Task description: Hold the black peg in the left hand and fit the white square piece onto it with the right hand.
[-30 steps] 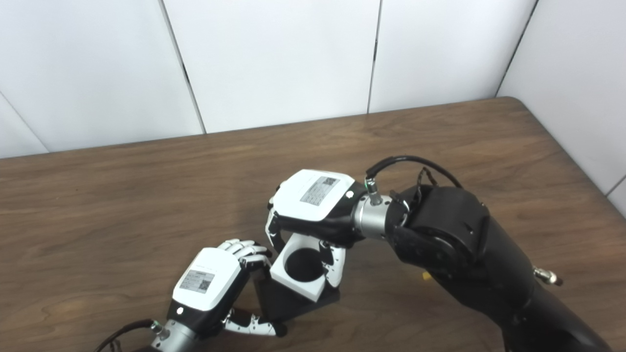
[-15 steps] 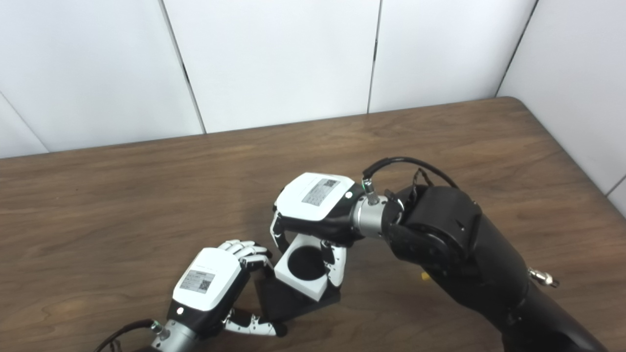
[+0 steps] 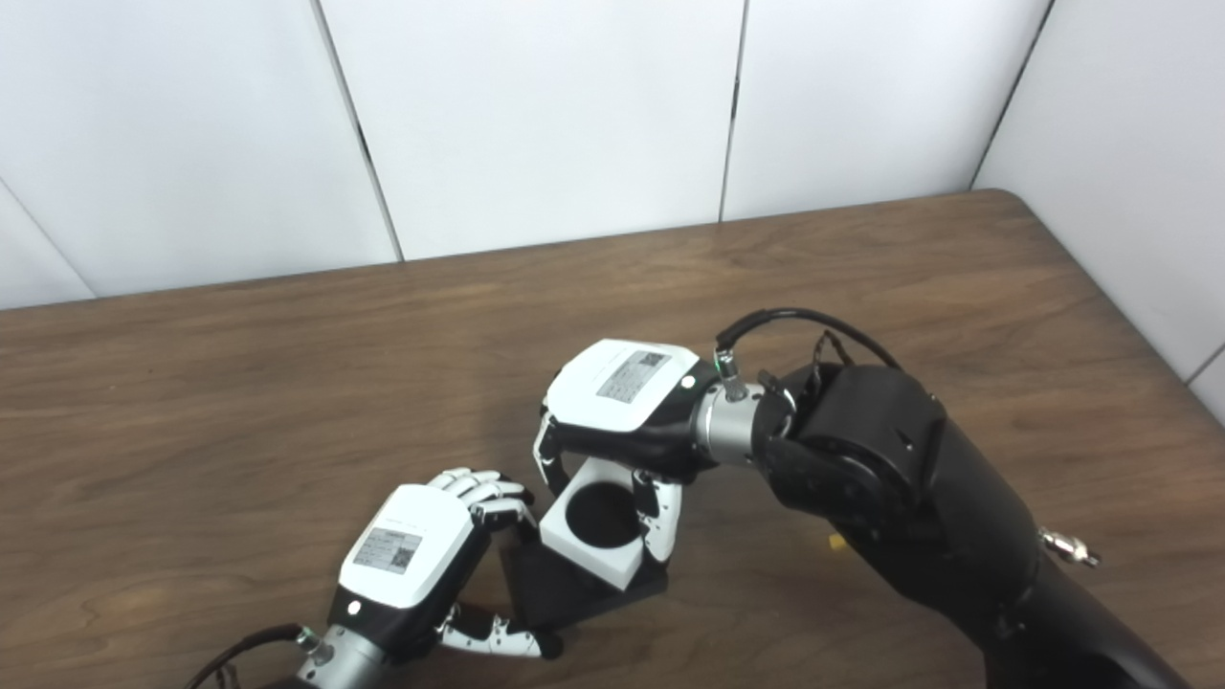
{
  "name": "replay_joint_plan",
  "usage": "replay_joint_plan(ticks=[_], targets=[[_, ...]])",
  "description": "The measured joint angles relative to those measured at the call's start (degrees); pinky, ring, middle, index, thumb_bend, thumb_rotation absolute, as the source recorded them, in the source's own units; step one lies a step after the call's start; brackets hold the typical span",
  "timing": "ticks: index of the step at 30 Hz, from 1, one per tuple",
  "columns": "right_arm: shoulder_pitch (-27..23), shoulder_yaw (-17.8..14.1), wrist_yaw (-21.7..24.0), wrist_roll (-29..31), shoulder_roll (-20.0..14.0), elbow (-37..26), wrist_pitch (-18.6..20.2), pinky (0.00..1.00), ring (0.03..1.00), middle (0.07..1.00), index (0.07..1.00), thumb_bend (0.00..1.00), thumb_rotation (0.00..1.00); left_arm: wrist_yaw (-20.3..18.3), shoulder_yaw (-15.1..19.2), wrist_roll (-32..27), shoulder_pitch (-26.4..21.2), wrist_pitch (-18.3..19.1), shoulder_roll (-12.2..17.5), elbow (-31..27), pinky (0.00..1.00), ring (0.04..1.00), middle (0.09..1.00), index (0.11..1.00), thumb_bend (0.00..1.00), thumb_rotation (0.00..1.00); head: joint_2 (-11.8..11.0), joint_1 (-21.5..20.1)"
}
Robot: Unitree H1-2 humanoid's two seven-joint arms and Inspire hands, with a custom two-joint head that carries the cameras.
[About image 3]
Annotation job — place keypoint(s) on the white square piece with hole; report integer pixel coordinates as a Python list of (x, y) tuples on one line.
[(598, 565)]

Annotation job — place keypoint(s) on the black cylindrical peg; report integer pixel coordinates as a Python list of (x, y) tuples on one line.
[(565, 598)]

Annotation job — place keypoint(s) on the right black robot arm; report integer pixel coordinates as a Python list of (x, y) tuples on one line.
[(919, 498)]

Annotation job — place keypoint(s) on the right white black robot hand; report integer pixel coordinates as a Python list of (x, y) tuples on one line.
[(622, 397)]

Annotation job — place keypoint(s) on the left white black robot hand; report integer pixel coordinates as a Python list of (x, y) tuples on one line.
[(416, 555)]

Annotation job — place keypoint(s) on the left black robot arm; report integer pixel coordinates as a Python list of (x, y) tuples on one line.
[(340, 660)]

